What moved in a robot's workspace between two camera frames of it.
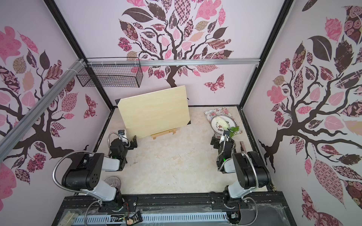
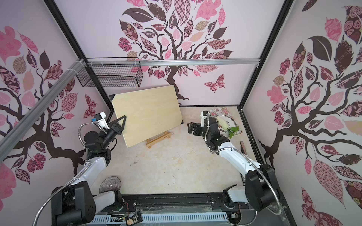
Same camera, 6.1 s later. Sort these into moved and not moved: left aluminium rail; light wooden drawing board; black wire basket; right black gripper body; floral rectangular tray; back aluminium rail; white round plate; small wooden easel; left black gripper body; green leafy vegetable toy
Moved: small wooden easel; left black gripper body; light wooden drawing board; right black gripper body
Not moved: back aluminium rail; left aluminium rail; white round plate; floral rectangular tray; black wire basket; green leafy vegetable toy
